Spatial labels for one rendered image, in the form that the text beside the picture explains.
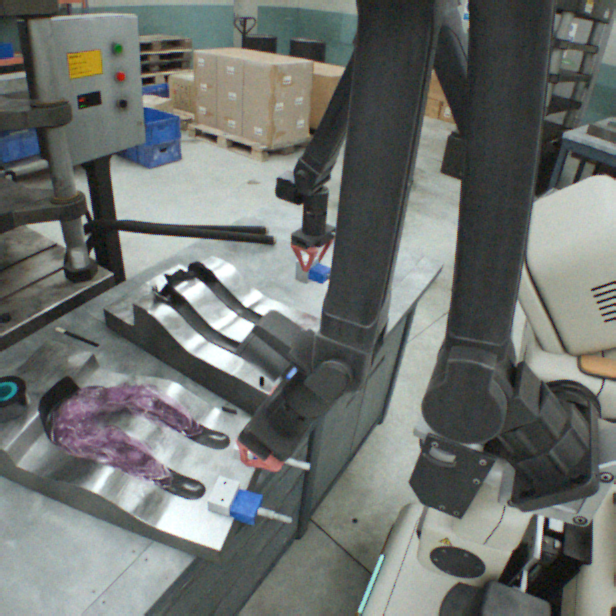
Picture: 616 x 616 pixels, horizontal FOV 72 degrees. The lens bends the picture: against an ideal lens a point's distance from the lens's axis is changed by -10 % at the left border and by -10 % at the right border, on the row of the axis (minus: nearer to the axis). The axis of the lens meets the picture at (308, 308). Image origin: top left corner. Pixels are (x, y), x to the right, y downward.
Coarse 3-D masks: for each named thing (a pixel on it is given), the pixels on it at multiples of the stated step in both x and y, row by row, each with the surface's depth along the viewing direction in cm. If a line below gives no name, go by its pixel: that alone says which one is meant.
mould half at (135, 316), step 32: (160, 288) 117; (192, 288) 106; (128, 320) 106; (160, 320) 97; (224, 320) 105; (160, 352) 103; (192, 352) 96; (224, 352) 96; (224, 384) 94; (256, 384) 89
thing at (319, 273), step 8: (304, 256) 116; (296, 264) 114; (312, 264) 114; (320, 264) 115; (296, 272) 115; (304, 272) 114; (312, 272) 113; (320, 272) 112; (328, 272) 114; (304, 280) 115; (312, 280) 114; (320, 280) 113
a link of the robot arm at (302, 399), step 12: (288, 372) 52; (300, 372) 52; (288, 384) 54; (300, 384) 52; (288, 396) 54; (300, 396) 52; (312, 396) 51; (300, 408) 53; (312, 408) 53; (324, 408) 53
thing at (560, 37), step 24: (576, 0) 318; (600, 0) 348; (600, 24) 392; (552, 48) 449; (576, 48) 362; (552, 72) 358; (576, 72) 426; (552, 96) 447; (576, 96) 436; (456, 144) 445; (552, 144) 476; (456, 168) 455; (552, 168) 452
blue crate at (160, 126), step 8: (144, 112) 446; (152, 112) 440; (160, 112) 432; (144, 120) 451; (152, 120) 445; (160, 120) 437; (168, 120) 409; (176, 120) 415; (152, 128) 399; (160, 128) 442; (168, 128) 412; (176, 128) 420; (152, 136) 403; (160, 136) 410; (168, 136) 417; (176, 136) 424; (144, 144) 405; (152, 144) 406
